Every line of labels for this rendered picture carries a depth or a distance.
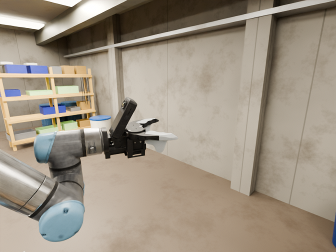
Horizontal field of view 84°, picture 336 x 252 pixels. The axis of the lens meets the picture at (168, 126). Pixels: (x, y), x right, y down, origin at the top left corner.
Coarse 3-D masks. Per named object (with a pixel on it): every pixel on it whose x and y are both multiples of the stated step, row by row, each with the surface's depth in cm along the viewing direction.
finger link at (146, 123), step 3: (141, 120) 61; (144, 120) 61; (147, 120) 61; (150, 120) 62; (153, 120) 63; (156, 120) 64; (141, 123) 59; (144, 123) 59; (147, 123) 61; (150, 123) 62; (144, 126) 60; (147, 126) 63; (147, 129) 64
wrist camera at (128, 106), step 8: (128, 104) 49; (136, 104) 50; (120, 112) 51; (128, 112) 50; (120, 120) 49; (128, 120) 50; (112, 128) 51; (120, 128) 50; (112, 136) 50; (120, 136) 51
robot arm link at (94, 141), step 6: (84, 132) 48; (90, 132) 48; (96, 132) 49; (90, 138) 48; (96, 138) 48; (102, 138) 49; (90, 144) 48; (96, 144) 48; (102, 144) 49; (90, 150) 48; (96, 150) 49; (102, 150) 51
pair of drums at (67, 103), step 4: (40, 104) 573; (44, 104) 573; (48, 104) 573; (52, 104) 573; (64, 104) 616; (68, 104) 617; (72, 104) 623; (64, 116) 628; (68, 116) 626; (72, 116) 630; (76, 116) 639; (80, 116) 655; (44, 120) 571; (48, 120) 571; (60, 120) 594; (64, 120) 631; (44, 124) 575; (48, 124) 574
